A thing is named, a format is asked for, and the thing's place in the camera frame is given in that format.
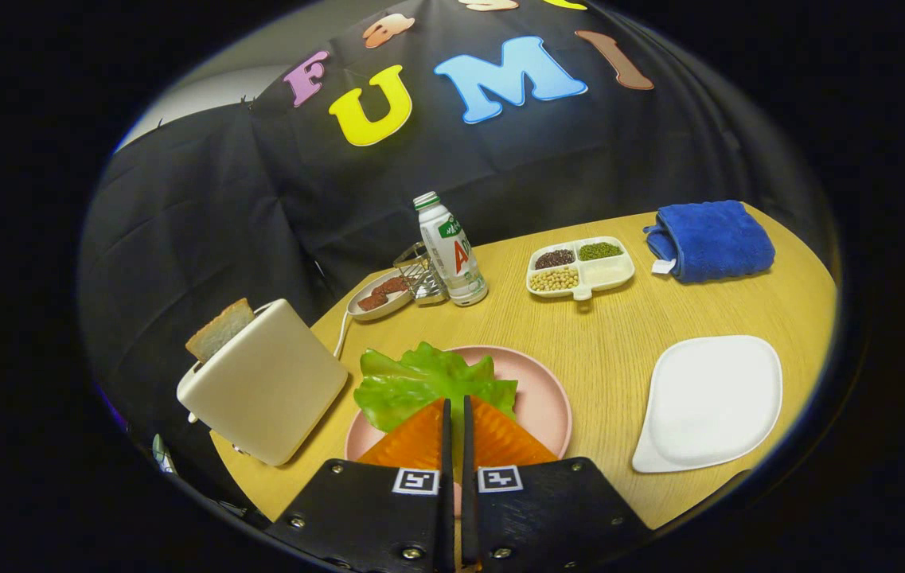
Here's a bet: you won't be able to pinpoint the pile of yellow soybeans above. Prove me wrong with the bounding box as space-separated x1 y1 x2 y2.
529 267 580 292

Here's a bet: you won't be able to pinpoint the white toaster cable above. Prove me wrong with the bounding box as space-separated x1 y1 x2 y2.
331 310 354 361

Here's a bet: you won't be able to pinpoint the black backdrop cloth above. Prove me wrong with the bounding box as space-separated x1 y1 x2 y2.
78 0 837 510

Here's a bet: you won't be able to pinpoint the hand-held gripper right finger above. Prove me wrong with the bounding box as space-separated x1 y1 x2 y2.
461 395 653 571

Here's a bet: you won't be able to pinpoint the green lettuce leaf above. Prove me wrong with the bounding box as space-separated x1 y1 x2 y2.
353 342 518 435

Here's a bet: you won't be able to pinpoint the toasted bread slice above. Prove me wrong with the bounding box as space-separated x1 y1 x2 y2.
185 298 256 365

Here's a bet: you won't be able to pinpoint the white divided tray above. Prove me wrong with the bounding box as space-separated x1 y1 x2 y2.
526 236 636 302

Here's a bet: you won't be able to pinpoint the metal wire holder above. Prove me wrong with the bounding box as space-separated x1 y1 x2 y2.
393 242 450 307

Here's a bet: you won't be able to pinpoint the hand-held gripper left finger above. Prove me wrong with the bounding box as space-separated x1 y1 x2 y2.
265 397 455 573

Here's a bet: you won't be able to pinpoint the small white oval plate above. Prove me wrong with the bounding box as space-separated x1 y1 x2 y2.
347 271 415 322

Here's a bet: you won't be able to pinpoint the cream toaster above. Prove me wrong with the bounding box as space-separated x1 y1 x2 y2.
177 298 349 467

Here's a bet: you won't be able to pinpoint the folded blue towel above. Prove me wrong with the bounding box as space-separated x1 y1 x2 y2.
643 200 776 285

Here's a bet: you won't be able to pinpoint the pink round plate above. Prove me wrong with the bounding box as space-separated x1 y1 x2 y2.
344 345 573 518

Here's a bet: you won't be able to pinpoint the white green-capped drink bottle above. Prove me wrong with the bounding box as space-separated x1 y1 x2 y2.
412 191 489 307

